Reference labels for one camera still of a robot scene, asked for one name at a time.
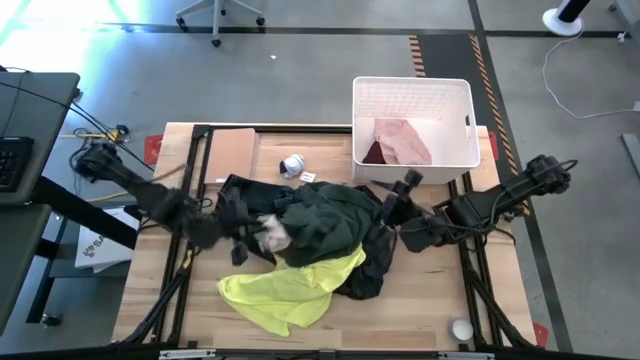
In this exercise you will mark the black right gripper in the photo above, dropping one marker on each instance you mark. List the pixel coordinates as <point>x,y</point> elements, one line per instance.
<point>402,195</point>

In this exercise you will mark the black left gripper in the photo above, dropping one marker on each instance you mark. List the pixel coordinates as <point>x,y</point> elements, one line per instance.
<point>235,215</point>

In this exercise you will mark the white fuzzy cloth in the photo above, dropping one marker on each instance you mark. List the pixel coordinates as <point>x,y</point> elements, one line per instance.
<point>274,234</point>

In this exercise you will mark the dark navy garment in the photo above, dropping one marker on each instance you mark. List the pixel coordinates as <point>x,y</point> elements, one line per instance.
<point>267,196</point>

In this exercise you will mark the maroon garment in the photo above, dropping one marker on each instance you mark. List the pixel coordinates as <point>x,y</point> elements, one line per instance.
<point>374,156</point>

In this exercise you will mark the pale pink garment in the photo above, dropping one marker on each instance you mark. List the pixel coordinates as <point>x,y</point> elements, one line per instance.
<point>400,142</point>

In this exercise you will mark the dark green knit sweater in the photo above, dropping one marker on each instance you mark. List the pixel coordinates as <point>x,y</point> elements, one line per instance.
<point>325,220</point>

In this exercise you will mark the white striped sock ball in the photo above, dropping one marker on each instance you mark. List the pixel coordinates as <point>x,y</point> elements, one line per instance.
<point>292,165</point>

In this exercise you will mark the neon yellow shirt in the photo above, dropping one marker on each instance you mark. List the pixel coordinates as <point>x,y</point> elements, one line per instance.
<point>280,300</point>

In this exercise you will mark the black knit garment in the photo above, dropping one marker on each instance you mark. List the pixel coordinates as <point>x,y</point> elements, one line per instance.
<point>367,280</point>

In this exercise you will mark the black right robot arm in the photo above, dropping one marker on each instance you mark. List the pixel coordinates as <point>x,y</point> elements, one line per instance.
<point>500,197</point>

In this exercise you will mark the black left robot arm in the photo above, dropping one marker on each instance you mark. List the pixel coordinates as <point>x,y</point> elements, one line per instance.
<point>135,187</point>

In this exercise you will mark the small white card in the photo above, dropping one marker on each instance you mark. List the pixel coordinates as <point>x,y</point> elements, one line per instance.
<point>307,176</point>

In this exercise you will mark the white perforated laundry basket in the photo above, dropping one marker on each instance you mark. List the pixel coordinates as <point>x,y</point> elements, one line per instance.
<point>450,140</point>

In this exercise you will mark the red table corner pad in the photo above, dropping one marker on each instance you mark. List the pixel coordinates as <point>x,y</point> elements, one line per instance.
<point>493,145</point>
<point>540,334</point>
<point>153,149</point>

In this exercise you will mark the white printed bag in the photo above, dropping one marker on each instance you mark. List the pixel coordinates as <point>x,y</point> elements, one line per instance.
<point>100,245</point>

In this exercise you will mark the grey office chair base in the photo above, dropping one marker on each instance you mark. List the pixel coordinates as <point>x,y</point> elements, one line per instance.
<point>216,20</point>

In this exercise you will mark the grey desk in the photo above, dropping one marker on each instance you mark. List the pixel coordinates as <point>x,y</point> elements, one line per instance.
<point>40,110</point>

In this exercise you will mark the black keyboard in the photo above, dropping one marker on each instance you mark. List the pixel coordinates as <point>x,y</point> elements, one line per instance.
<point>15,160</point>

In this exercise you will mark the black metal table frame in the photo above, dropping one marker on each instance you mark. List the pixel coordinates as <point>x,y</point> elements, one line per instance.
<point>300,129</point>

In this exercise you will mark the silver metal bracket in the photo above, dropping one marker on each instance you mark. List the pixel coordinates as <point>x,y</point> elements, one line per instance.
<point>467,356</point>
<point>187,354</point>

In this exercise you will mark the white pedestal fan base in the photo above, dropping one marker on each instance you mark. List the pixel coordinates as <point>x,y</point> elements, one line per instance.
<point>560,22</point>

